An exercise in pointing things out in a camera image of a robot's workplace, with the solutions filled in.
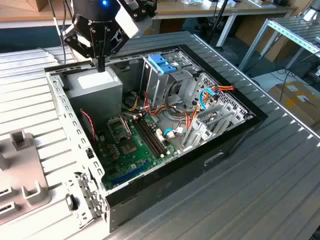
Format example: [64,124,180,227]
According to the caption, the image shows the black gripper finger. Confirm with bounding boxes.
[99,25,130,73]
[61,23,101,73]

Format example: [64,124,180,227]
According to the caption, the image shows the blue data wire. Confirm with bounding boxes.
[199,87,217,111]

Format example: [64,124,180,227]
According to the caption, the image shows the orange yellow red power wire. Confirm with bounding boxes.
[203,84,236,101]

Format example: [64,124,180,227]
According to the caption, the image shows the grey metal disk bay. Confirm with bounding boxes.
[181,103,247,152]

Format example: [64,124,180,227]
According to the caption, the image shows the blue plastic bay latch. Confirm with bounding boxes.
[147,54,179,75]

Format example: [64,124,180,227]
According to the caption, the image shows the brown box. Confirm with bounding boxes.
[26,0,52,13]

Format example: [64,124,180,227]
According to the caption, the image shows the grey power supply unit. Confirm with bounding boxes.
[63,66,124,126]

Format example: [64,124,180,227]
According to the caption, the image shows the grey metal drive cage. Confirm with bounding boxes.
[139,48,201,111]

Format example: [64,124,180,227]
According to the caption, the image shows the long wooden desk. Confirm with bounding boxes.
[0,0,298,30]

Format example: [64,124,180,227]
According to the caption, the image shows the thin metal locking lever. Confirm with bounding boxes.
[120,116,133,137]

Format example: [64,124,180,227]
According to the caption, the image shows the silver socket cover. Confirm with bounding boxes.
[106,116,133,141]

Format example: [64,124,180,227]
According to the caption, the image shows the black RAM slot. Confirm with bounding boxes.
[132,119,161,159]
[138,117,168,155]

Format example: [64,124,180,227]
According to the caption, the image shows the black tripod stand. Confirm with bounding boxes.
[207,0,231,48]

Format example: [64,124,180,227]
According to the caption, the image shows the green motherboard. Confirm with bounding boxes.
[96,113,180,191]

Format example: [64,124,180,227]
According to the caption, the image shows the grey parts rack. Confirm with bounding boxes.
[0,128,52,226]

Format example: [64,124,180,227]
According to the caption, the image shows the blue expansion slot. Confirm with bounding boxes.
[111,161,152,187]

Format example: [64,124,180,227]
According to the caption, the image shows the black open PC case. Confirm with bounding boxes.
[43,43,270,233]

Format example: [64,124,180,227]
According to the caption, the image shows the black case rear latch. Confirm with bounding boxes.
[64,192,79,212]

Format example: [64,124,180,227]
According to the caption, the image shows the large cardboard box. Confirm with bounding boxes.
[267,79,320,131]

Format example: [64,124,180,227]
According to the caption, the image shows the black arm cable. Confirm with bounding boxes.
[47,0,68,66]

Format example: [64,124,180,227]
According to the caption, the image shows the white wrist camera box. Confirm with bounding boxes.
[113,6,153,40]

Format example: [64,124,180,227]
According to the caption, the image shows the orange yellow wire bundle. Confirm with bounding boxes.
[143,90,201,132]

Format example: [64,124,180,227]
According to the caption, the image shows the red black fan wire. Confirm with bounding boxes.
[79,108,98,148]

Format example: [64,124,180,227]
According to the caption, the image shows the blue wire with white plug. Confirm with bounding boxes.
[162,127,187,138]

